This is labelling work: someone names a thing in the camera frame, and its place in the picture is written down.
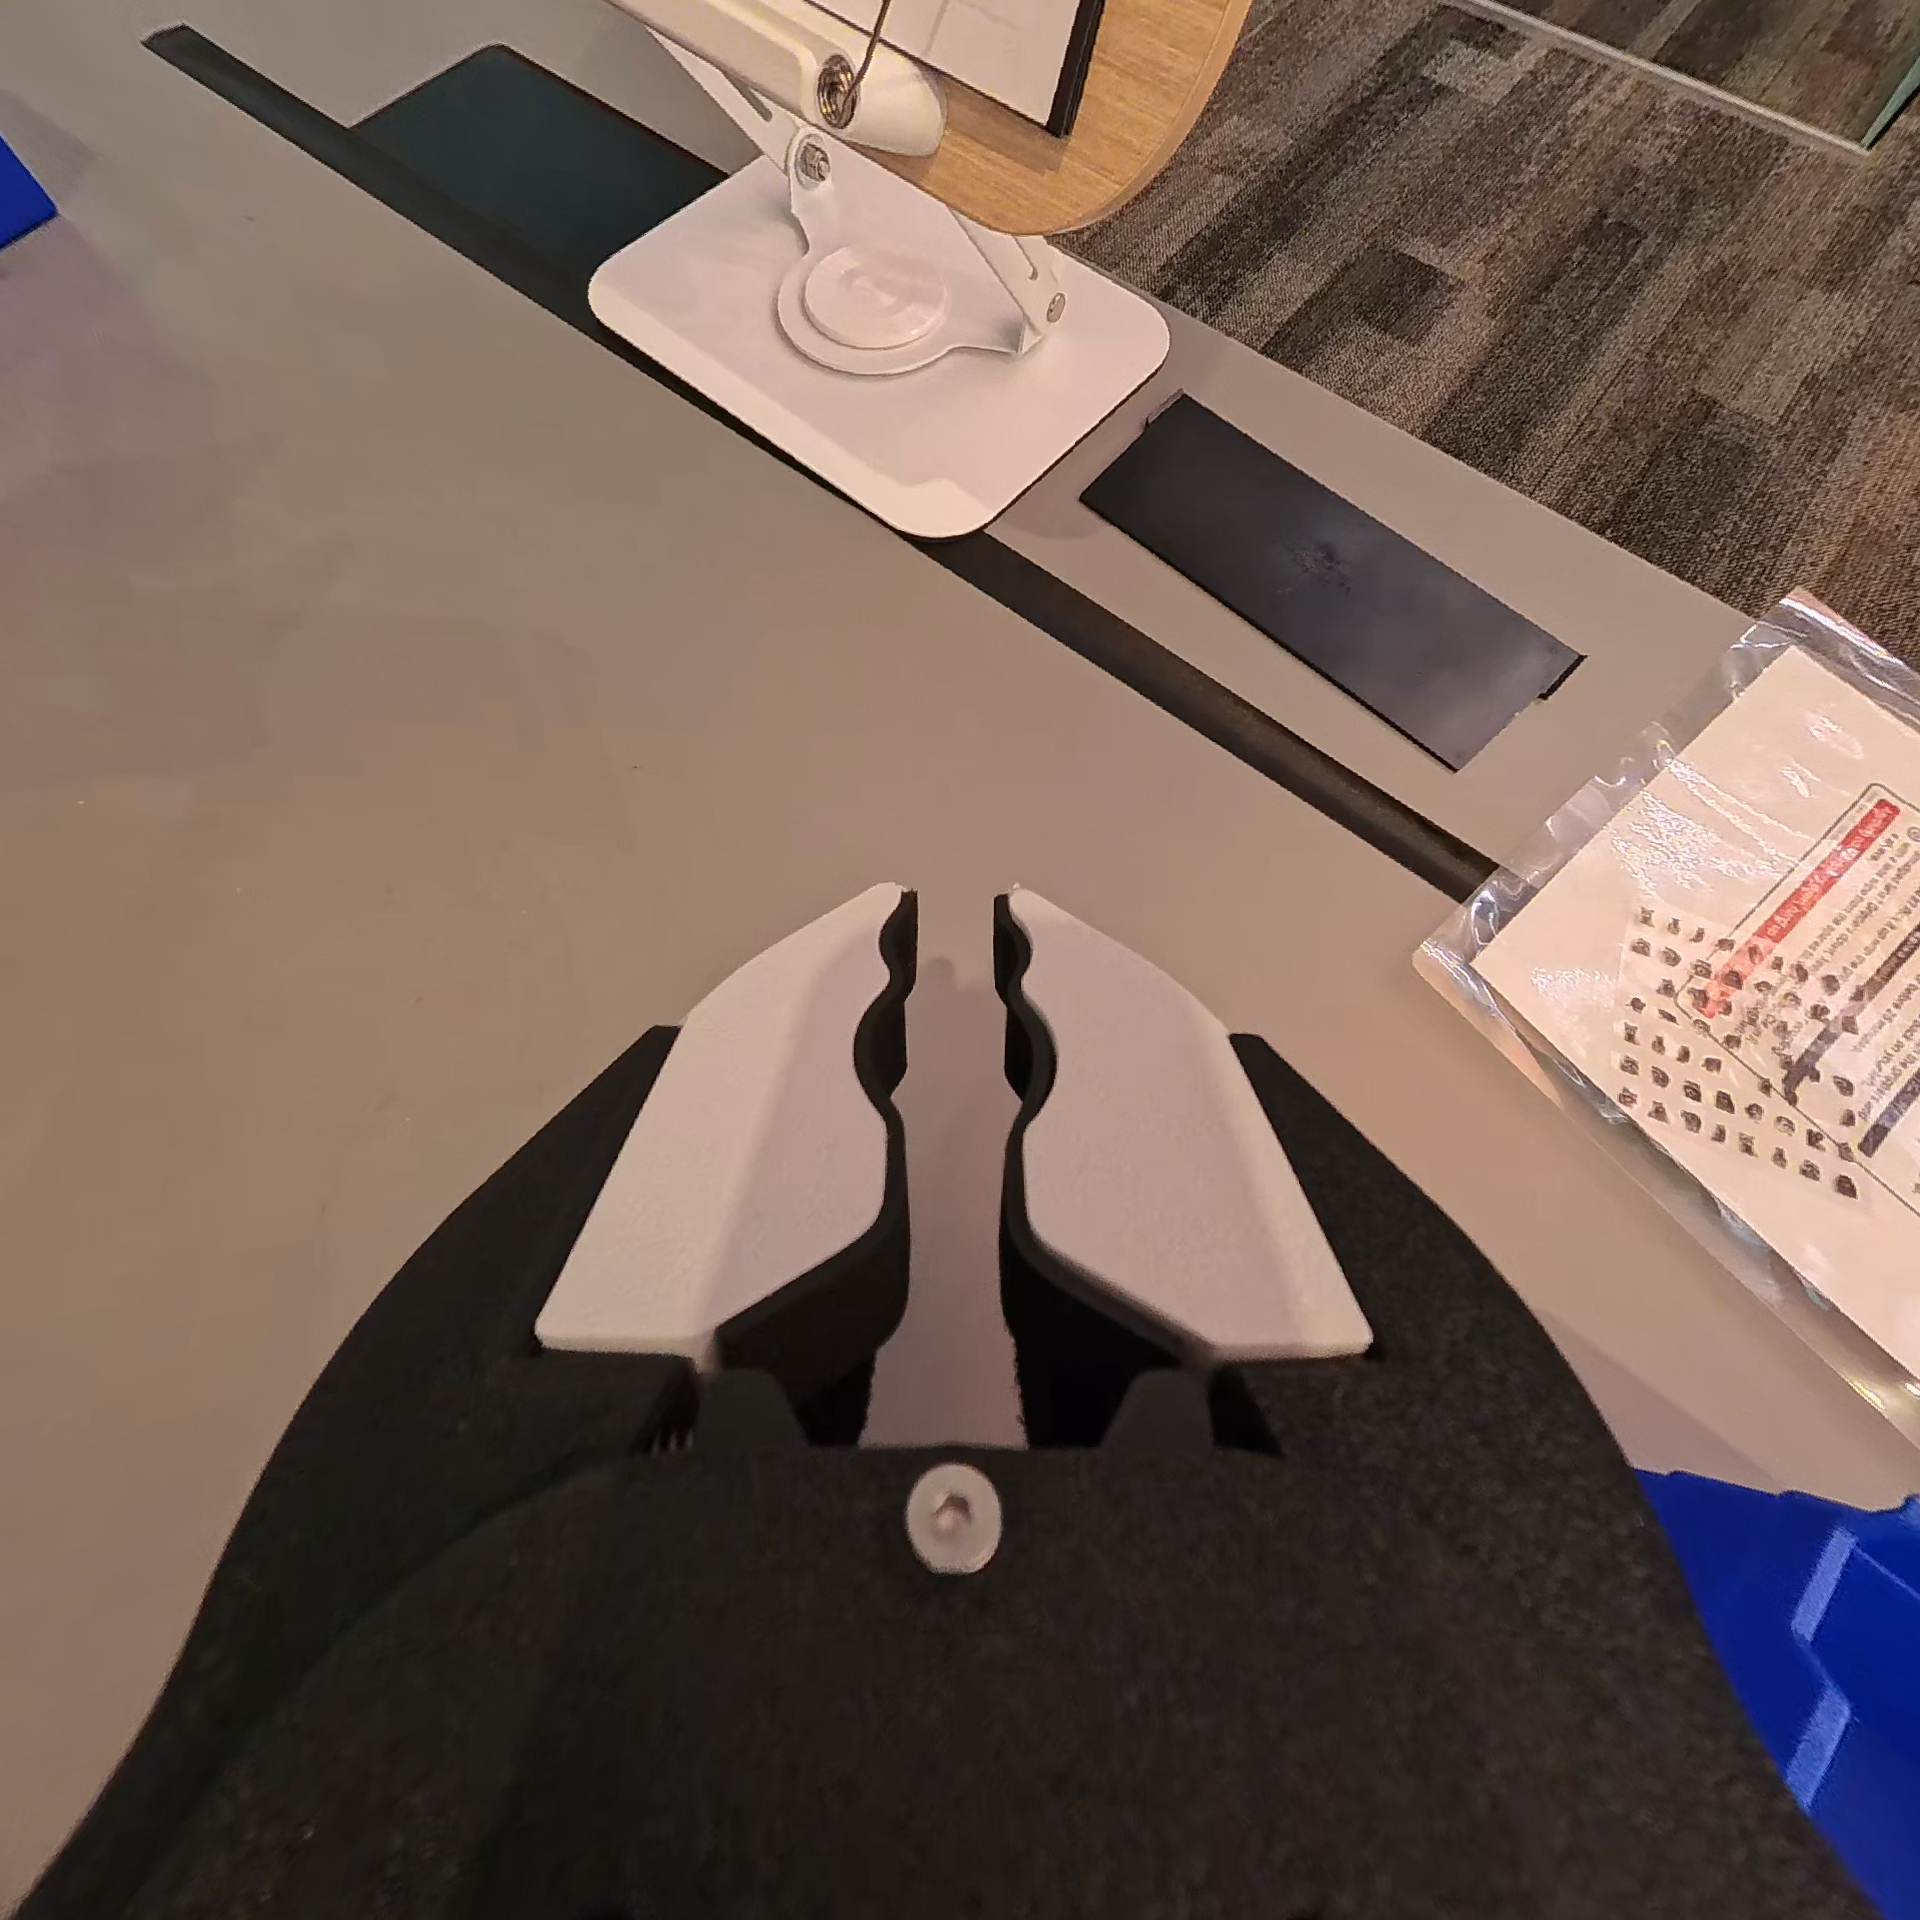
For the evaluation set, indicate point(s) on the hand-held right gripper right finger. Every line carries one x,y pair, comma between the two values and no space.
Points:
1185,1187

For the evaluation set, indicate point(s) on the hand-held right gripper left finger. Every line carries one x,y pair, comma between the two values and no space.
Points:
751,1187

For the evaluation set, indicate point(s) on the blue plastic bin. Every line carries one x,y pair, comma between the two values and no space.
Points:
23,189
1801,1621

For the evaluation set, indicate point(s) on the paper sheet in plastic sleeve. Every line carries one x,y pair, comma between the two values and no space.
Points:
1724,931

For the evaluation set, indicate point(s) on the wooden document stand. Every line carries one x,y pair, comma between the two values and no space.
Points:
1159,121

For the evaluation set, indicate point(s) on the printed instruction sheet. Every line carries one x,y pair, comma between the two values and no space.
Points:
994,37

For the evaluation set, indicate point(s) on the glass partition panel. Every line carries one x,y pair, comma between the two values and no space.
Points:
1649,59

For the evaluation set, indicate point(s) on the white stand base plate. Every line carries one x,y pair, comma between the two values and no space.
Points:
931,436

